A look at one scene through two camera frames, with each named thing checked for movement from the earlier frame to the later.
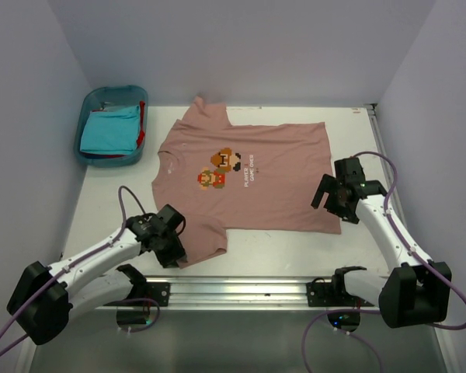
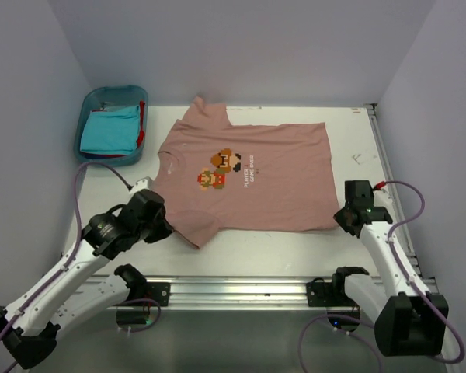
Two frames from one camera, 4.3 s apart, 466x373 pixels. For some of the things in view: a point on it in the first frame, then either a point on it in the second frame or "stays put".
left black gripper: x=169 y=259 → x=165 y=230
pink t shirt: x=214 y=173 stays put
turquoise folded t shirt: x=112 y=132 stays put
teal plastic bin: x=112 y=127 stays put
